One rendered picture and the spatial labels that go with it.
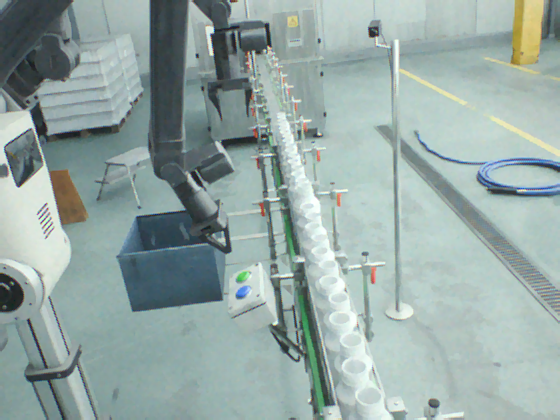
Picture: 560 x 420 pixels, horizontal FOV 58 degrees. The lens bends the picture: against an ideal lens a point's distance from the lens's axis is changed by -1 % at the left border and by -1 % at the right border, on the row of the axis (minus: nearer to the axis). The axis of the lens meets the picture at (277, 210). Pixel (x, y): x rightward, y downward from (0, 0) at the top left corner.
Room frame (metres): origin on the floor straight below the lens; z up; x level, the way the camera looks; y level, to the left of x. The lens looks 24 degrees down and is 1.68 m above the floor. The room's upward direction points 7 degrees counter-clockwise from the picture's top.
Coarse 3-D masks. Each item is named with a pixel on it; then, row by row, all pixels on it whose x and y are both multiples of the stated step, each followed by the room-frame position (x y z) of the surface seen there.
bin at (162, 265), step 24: (144, 216) 1.75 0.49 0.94; (168, 216) 1.75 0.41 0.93; (144, 240) 1.75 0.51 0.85; (168, 240) 1.75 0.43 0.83; (192, 240) 1.75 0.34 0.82; (120, 264) 1.44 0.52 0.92; (144, 264) 1.44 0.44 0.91; (168, 264) 1.44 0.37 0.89; (192, 264) 1.45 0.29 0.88; (216, 264) 1.45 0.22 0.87; (144, 288) 1.44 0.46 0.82; (168, 288) 1.44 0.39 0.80; (192, 288) 1.45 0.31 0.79; (216, 288) 1.45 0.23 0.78; (288, 288) 1.50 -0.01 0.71
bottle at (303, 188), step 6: (300, 186) 1.23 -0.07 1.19; (306, 186) 1.24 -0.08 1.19; (300, 192) 1.21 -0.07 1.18; (306, 192) 1.21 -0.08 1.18; (300, 198) 1.21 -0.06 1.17; (306, 198) 1.21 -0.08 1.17; (312, 198) 1.21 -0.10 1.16; (294, 204) 1.22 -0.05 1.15; (300, 204) 1.20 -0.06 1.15; (318, 204) 1.21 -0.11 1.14; (294, 210) 1.22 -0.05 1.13; (318, 210) 1.21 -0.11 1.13; (300, 216) 1.20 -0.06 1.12
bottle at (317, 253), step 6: (318, 246) 0.95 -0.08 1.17; (312, 252) 0.93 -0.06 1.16; (318, 252) 0.94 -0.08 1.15; (324, 252) 0.94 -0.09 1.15; (312, 258) 0.92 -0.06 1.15; (318, 258) 0.91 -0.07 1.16; (324, 258) 0.91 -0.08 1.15; (330, 258) 0.92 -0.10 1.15; (312, 264) 0.92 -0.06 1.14; (318, 264) 0.91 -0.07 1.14; (312, 270) 0.92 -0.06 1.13; (318, 270) 0.91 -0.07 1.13; (312, 276) 0.91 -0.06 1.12; (318, 276) 0.90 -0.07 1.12; (312, 282) 0.91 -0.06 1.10; (312, 288) 0.91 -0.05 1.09; (312, 294) 0.91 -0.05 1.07
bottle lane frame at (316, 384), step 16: (272, 160) 2.10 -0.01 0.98; (288, 224) 1.42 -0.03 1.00; (288, 240) 1.32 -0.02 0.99; (288, 256) 1.51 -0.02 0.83; (304, 304) 0.98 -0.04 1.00; (304, 320) 0.92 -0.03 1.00; (304, 336) 0.94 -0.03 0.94; (320, 368) 0.77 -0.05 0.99; (320, 384) 0.72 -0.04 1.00; (320, 400) 0.68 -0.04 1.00; (320, 416) 0.65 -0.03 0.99
